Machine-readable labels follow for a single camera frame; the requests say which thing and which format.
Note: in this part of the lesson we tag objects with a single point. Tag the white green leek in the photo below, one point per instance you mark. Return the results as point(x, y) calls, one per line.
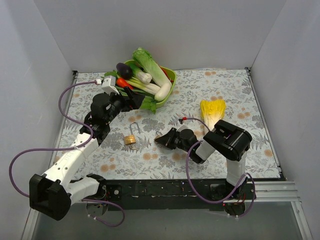
point(144, 77)

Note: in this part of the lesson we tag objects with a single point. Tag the green plastic basket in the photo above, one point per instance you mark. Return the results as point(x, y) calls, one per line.
point(151, 88)

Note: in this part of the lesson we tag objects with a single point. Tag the yellow napa cabbage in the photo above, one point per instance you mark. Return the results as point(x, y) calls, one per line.
point(212, 111)

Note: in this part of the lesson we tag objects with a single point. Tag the floral table mat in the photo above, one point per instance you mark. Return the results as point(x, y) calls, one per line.
point(145, 159)

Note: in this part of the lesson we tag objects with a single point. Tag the red orange pepper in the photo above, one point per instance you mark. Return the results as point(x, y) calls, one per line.
point(120, 82)

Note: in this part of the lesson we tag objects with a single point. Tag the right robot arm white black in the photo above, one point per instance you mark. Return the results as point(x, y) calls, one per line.
point(229, 140)

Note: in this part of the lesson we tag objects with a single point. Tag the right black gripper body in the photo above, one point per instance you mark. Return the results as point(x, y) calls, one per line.
point(171, 139)

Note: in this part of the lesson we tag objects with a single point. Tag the purple eggplant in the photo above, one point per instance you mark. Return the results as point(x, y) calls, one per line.
point(124, 71)

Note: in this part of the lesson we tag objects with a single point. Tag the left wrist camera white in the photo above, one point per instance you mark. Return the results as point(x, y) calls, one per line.
point(108, 85)

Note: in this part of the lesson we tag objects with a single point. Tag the large brass padlock with keys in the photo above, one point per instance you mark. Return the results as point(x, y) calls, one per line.
point(131, 139)

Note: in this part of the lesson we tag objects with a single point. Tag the green celery leaves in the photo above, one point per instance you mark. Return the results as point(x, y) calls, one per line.
point(149, 104)

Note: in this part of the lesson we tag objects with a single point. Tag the small brass padlock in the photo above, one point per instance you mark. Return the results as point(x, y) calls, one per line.
point(158, 134)

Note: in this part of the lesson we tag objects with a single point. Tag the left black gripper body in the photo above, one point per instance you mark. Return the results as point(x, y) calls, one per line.
point(129, 100)

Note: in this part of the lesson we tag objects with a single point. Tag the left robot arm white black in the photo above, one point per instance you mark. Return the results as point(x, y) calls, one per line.
point(54, 192)

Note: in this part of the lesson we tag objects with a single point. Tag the green napa cabbage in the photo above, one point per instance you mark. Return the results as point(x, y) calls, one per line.
point(146, 61)

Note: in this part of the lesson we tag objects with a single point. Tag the white radish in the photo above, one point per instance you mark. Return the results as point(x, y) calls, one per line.
point(163, 92)

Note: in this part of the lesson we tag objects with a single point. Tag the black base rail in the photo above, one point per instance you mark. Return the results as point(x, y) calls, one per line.
point(162, 194)

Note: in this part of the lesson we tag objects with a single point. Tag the green long beans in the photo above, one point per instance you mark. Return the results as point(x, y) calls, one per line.
point(121, 91)

